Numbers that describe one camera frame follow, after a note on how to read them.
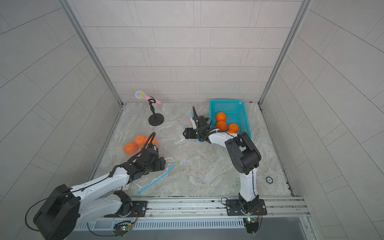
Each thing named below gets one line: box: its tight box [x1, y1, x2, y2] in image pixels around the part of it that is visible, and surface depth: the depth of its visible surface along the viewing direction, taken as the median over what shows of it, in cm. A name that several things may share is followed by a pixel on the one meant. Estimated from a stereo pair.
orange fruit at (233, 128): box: [227, 123, 239, 134], surface depth 98 cm
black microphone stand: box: [148, 98, 165, 126], surface depth 107 cm
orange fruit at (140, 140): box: [134, 135, 146, 146], surface depth 92 cm
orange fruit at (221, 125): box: [216, 120, 227, 131], surface depth 98 cm
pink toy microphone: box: [135, 90, 162, 105], surface depth 88 cm
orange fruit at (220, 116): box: [216, 112, 227, 121], surface depth 104 cm
